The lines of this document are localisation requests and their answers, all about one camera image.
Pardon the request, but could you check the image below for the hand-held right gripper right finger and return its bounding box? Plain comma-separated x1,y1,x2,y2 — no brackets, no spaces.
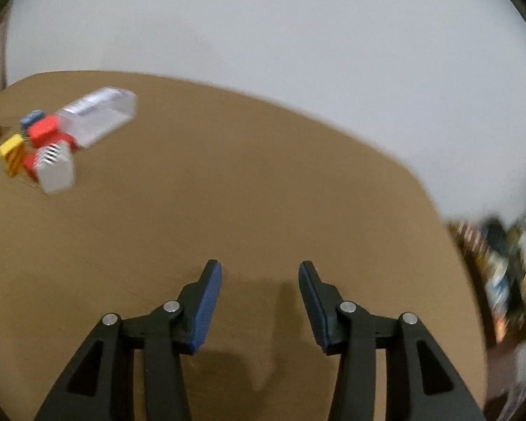
298,260,487,421

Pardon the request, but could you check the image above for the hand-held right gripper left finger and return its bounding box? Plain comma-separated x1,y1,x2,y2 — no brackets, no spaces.
34,260,223,421

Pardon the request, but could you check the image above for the small clear plastic box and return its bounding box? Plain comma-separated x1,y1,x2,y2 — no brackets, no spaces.
35,142,76,194

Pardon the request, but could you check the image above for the large clear labelled plastic box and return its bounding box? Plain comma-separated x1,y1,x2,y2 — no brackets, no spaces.
55,87,139,147

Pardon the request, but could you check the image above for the yellow block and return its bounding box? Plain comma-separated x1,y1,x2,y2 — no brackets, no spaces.
0,135,27,178

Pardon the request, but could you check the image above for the small blue patterned tin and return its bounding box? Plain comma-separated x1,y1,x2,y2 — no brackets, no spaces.
20,111,45,129

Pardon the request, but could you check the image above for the blurred colourful clutter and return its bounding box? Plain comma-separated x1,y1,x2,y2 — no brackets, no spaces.
449,210,526,347

